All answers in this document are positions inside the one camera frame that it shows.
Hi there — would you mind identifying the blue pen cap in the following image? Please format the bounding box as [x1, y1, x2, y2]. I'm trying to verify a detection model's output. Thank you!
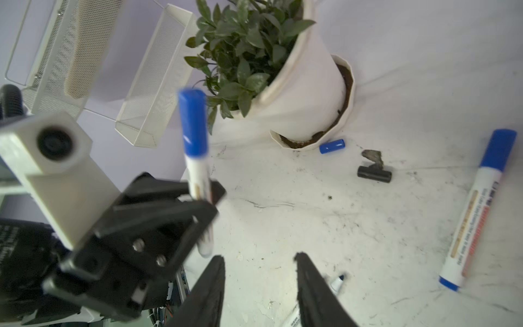
[320, 139, 345, 154]

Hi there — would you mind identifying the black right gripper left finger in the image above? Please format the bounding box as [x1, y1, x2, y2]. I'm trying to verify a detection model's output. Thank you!
[166, 256, 226, 327]

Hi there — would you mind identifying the white mesh two-tier shelf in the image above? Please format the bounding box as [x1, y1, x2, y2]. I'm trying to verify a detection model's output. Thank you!
[5, 1, 197, 148]

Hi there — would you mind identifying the green potted plant white pot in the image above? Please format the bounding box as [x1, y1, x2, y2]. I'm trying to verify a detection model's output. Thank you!
[185, 1, 355, 151]

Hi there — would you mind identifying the left black corrugated cable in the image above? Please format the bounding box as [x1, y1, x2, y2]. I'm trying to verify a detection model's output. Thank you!
[0, 84, 25, 121]

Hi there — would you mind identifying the black pen cap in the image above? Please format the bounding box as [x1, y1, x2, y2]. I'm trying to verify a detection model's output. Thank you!
[357, 166, 392, 183]

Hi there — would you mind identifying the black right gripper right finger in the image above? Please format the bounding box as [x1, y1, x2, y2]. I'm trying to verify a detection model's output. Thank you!
[294, 252, 357, 327]

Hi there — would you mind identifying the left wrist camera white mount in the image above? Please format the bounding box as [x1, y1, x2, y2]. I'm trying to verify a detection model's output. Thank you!
[1, 112, 121, 250]

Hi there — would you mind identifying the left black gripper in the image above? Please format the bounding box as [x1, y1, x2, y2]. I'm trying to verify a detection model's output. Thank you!
[1, 173, 226, 321]

